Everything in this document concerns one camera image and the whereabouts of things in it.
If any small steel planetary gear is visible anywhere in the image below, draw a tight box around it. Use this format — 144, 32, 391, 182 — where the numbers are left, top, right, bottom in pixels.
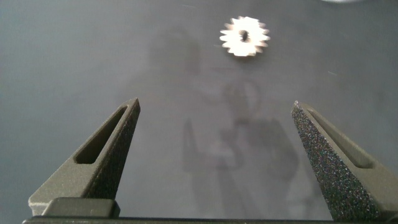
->
219, 15, 271, 58

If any dark mat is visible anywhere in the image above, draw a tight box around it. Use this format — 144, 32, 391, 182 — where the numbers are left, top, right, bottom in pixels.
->
0, 0, 398, 224

